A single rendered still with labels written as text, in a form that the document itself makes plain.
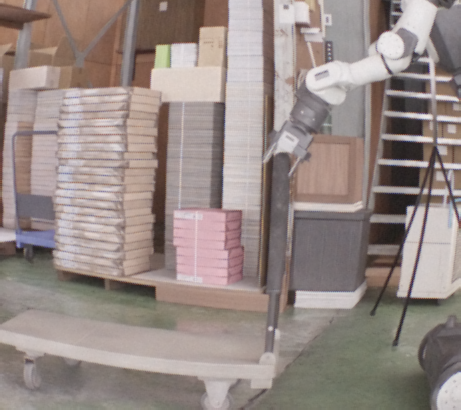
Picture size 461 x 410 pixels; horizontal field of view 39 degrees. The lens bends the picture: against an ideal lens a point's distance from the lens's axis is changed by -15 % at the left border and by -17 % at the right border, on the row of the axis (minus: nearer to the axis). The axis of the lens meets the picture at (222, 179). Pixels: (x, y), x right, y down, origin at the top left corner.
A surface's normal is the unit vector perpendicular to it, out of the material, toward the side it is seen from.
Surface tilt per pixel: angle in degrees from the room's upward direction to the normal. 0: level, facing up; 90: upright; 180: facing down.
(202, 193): 90
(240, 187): 90
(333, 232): 90
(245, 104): 90
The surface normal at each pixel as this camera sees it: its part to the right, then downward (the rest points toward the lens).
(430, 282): -0.56, 0.01
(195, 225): -0.36, 0.02
